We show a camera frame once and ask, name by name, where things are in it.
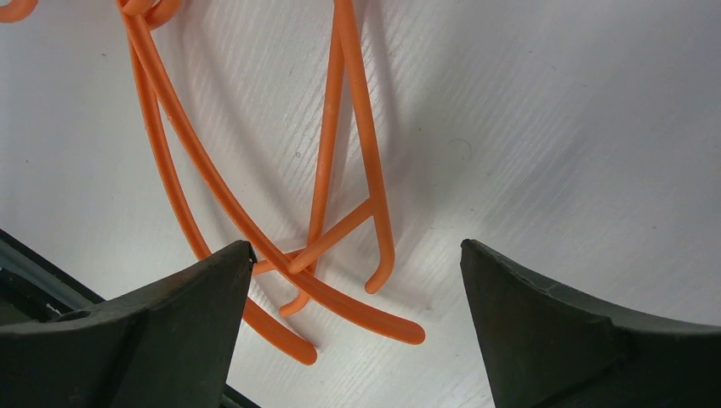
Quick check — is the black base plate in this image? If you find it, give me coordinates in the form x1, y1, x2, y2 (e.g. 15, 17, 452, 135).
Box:
0, 228, 266, 408

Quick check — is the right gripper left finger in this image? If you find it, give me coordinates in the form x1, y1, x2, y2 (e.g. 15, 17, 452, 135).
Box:
0, 240, 258, 408

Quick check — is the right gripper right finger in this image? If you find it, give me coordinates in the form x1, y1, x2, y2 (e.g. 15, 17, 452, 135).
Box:
460, 239, 720, 407

